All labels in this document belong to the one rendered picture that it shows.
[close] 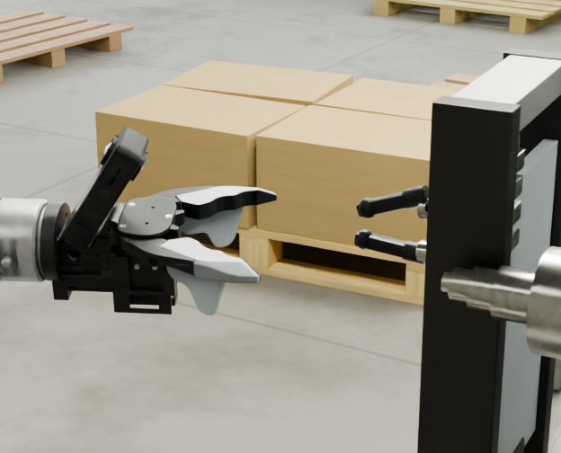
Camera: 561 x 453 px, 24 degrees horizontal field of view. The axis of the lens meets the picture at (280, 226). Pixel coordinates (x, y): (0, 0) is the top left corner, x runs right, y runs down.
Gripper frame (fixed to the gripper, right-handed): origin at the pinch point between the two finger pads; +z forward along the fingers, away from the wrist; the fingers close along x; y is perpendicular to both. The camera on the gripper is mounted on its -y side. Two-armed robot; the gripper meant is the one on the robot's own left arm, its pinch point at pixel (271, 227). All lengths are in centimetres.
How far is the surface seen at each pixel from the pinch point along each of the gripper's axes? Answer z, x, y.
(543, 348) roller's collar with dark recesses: 19.3, 37.3, -13.3
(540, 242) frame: 20.7, 20.8, -11.1
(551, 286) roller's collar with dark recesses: 19.5, 36.6, -17.0
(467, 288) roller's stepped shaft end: 15.0, 33.8, -15.0
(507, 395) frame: 18.7, 27.4, -2.8
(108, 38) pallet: -144, -560, 194
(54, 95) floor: -151, -469, 189
